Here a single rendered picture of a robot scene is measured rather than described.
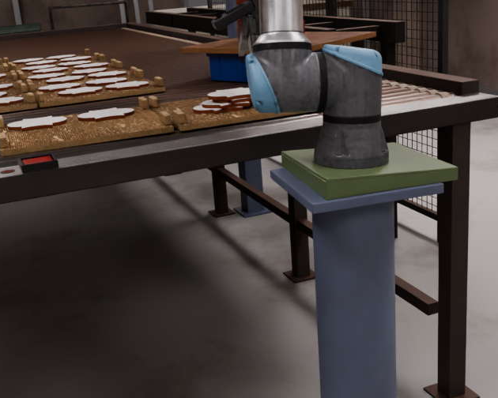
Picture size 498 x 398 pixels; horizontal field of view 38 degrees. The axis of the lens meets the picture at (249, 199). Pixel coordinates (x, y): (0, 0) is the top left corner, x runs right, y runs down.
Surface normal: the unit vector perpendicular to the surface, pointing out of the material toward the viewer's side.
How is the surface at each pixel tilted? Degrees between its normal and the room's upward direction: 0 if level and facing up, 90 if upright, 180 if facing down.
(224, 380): 0
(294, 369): 0
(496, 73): 90
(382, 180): 90
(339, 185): 90
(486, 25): 90
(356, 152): 70
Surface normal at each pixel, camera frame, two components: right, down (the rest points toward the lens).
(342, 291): -0.42, 0.30
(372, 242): 0.34, 0.26
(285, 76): 0.08, 0.09
